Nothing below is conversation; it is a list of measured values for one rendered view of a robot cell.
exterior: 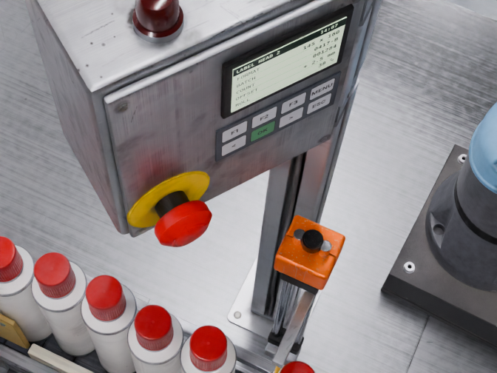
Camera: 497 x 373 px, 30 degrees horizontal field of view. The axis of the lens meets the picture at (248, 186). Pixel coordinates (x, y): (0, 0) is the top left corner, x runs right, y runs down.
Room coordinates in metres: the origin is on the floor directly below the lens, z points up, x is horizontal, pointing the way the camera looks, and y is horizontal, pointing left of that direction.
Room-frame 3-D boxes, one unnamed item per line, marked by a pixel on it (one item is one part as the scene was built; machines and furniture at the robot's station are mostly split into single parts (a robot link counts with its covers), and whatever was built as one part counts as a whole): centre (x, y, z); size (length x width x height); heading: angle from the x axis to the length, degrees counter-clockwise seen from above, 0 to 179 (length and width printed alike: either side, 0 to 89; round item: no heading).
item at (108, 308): (0.26, 0.12, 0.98); 0.05 x 0.05 x 0.20
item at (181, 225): (0.23, 0.04, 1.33); 0.04 x 0.03 x 0.04; 125
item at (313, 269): (0.25, -0.04, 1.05); 0.10 x 0.04 x 0.33; 160
